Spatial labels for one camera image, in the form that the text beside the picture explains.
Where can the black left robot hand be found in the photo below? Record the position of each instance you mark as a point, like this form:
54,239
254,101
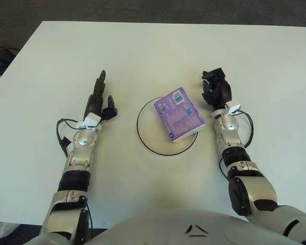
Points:
97,102

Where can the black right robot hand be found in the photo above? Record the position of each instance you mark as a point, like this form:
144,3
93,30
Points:
219,94

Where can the purple tissue paper pack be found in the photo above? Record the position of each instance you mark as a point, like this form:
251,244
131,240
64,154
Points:
179,114

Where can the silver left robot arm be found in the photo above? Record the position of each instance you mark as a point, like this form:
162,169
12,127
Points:
79,153

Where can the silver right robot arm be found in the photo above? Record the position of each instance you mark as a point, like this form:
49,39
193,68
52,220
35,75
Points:
232,137

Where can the white plate with black rim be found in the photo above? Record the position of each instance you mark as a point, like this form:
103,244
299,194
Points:
155,143

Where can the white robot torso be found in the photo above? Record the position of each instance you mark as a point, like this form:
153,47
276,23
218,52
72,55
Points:
168,229

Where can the white object under table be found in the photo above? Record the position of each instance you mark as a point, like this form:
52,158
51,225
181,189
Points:
1,228

